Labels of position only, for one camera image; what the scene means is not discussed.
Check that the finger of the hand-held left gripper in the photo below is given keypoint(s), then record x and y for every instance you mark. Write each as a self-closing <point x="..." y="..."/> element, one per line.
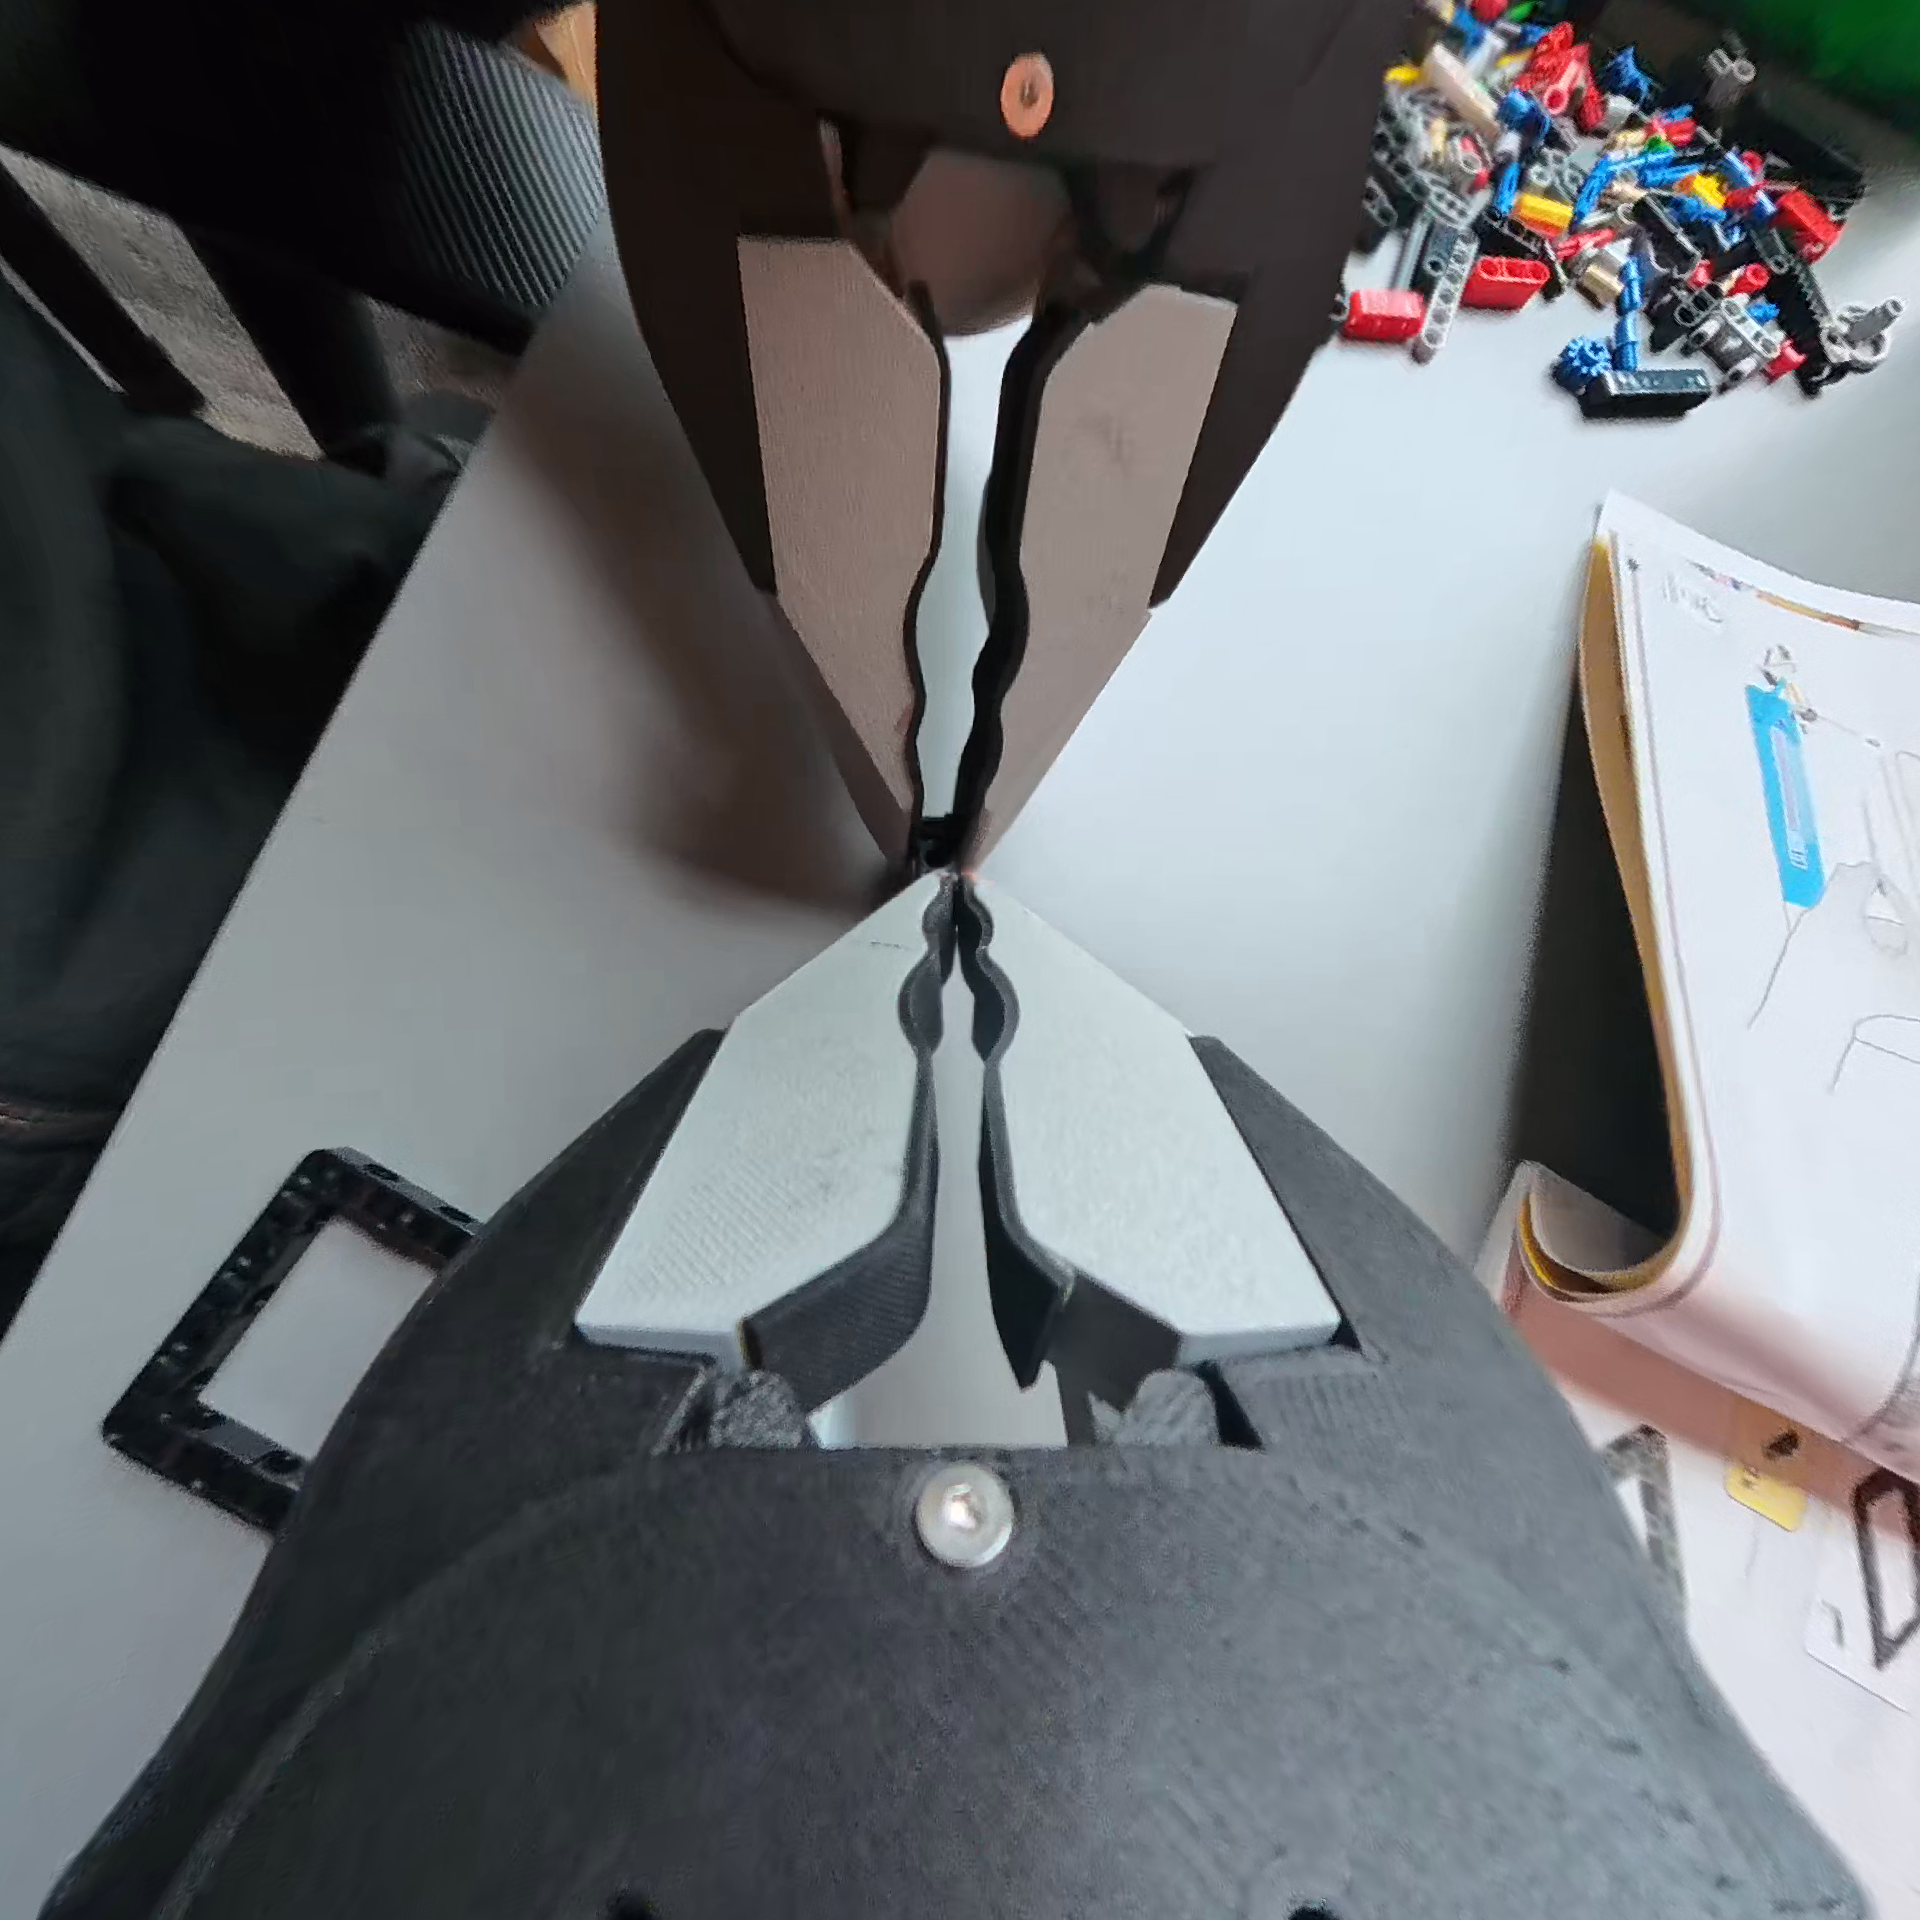
<point x="1125" y="480"/>
<point x="840" y="451"/>

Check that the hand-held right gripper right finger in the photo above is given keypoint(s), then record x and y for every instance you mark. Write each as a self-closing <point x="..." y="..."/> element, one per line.
<point x="1141" y="1170"/>

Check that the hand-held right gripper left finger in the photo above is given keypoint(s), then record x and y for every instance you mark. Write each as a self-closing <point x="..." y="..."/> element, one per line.
<point x="751" y="1170"/>

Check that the small black lego beam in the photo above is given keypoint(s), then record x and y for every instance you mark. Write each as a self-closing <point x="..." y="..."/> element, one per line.
<point x="938" y="841"/>

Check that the pile of lego pieces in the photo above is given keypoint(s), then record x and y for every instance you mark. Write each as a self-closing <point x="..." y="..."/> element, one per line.
<point x="1620" y="225"/>

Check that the lego instruction booklet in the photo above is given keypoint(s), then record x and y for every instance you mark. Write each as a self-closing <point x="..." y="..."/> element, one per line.
<point x="1801" y="1051"/>

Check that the person's left hand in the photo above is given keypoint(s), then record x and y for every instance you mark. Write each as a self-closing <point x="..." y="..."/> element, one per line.
<point x="991" y="241"/>

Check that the green plastic bin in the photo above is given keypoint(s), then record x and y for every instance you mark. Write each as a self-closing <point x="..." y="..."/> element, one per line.
<point x="1844" y="31"/>

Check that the person's dark jacket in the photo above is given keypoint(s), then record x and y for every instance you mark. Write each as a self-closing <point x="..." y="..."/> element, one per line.
<point x="151" y="750"/>

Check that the black rectangular lego frame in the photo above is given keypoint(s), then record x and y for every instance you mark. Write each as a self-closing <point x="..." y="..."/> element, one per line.
<point x="195" y="1440"/>

